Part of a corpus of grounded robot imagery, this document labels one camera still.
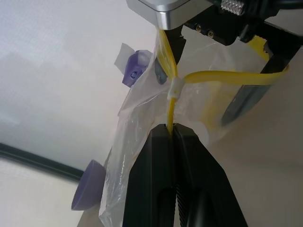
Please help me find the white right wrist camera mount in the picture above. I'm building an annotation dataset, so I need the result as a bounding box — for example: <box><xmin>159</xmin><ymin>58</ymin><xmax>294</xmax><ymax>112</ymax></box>
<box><xmin>125</xmin><ymin>0</ymin><xmax>214</xmax><ymax>31</ymax></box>

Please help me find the clear plastic bag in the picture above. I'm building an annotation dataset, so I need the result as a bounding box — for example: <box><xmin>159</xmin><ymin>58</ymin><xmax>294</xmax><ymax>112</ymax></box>
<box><xmin>98</xmin><ymin>29</ymin><xmax>269</xmax><ymax>225</ymax></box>

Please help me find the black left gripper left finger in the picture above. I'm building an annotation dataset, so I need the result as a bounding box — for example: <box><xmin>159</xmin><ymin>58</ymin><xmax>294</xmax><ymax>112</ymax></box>
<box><xmin>123</xmin><ymin>123</ymin><xmax>176</xmax><ymax>227</ymax></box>

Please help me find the yellow cable with white tie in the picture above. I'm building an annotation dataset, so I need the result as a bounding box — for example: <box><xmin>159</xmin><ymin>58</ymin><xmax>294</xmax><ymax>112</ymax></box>
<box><xmin>157</xmin><ymin>28</ymin><xmax>290</xmax><ymax>133</ymax></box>

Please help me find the black edge strip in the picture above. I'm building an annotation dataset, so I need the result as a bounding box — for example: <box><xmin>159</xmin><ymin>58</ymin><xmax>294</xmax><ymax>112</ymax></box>
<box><xmin>0</xmin><ymin>141</ymin><xmax>83</xmax><ymax>183</ymax></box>

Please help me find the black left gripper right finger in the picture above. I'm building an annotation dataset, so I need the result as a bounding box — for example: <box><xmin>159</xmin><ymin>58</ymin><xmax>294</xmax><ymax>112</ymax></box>
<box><xmin>172</xmin><ymin>124</ymin><xmax>249</xmax><ymax>227</ymax></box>

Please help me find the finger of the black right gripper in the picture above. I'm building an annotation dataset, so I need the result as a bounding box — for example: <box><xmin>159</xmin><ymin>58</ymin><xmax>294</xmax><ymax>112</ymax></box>
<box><xmin>221</xmin><ymin>20</ymin><xmax>303</xmax><ymax>126</ymax></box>
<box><xmin>164</xmin><ymin>26</ymin><xmax>187</xmax><ymax>65</ymax></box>

